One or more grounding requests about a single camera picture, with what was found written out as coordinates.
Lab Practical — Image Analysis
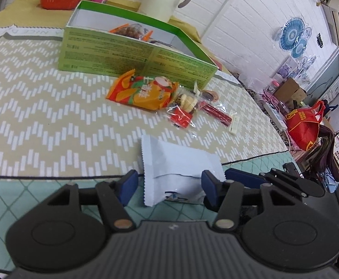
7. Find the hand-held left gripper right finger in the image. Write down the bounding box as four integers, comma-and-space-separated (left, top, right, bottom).
201, 169, 296, 234

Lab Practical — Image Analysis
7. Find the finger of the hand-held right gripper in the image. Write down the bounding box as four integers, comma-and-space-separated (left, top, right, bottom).
225, 167, 271, 185
258, 163, 325, 199

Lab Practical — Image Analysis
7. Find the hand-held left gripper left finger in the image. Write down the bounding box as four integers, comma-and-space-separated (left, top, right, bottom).
46, 169, 138, 233

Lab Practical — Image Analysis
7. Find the pale blue snack packet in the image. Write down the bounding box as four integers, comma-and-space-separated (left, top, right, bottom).
140, 135, 226, 207

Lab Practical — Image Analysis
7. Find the red sausage sticks packet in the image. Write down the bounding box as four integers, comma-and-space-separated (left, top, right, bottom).
200, 102, 233, 126

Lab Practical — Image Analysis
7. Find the green cardboard box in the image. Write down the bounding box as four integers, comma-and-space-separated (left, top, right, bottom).
58, 0, 219, 89

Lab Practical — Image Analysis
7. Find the orange-edged clear cake packet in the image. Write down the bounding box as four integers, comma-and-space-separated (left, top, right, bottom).
109, 24, 154, 40

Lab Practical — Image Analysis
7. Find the dark purple cloth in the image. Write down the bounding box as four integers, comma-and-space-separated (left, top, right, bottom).
303, 125, 339, 178

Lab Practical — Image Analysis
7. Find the small white packet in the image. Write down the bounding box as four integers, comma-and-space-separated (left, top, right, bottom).
227, 114, 242, 136

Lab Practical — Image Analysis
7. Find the red shopping bag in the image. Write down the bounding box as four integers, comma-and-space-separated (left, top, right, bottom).
286, 100, 327, 152

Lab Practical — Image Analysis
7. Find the white power strip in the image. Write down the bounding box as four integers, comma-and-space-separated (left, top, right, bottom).
264, 102, 287, 130

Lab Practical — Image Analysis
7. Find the red label clear cookie packet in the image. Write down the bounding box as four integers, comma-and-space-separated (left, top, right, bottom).
165, 89, 202, 129

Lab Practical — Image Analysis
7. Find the small brown snack packet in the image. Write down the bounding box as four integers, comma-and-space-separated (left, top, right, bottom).
200, 90, 220, 103

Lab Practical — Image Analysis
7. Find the orange printed snack packet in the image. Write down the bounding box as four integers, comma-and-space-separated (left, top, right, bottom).
106, 69, 179, 111

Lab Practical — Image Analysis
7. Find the brown cardboard box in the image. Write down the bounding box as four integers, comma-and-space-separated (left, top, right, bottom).
274, 77, 308, 102

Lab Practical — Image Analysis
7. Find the zigzag patterned mat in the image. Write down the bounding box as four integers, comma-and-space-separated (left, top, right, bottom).
0, 26, 293, 274

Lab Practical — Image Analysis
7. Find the small blue round fan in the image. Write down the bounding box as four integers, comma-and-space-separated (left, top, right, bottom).
291, 38, 310, 59

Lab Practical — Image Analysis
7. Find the large blue round fan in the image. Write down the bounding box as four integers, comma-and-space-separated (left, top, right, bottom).
278, 17, 306, 53

